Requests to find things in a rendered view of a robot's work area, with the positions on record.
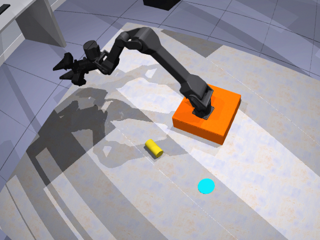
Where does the yellow cylinder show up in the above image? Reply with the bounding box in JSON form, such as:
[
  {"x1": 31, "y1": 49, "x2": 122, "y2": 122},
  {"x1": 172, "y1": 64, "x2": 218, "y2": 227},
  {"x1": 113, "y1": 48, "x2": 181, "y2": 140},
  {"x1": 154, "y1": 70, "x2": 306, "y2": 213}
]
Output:
[{"x1": 145, "y1": 139, "x2": 164, "y2": 158}]

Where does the cyan circle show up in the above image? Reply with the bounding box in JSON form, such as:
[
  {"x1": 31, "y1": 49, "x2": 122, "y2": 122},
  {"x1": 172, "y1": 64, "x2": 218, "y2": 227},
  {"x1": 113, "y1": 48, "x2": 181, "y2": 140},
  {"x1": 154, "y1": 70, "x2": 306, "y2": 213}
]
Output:
[{"x1": 198, "y1": 178, "x2": 215, "y2": 194}]

